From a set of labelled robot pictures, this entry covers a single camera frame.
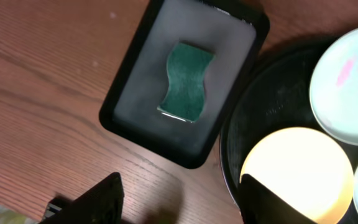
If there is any round black tray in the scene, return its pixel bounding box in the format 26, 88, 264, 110
221, 40, 358, 223

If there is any green sponge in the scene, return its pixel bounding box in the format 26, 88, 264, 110
157, 42, 215, 123

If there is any yellow plate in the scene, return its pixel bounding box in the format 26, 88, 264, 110
241, 127, 354, 223

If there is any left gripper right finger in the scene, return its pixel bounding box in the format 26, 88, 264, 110
239, 174, 314, 224

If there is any rectangular black tray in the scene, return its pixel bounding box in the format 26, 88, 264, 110
99, 0, 270, 169

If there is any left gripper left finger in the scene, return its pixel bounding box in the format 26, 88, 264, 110
40, 172, 124, 224

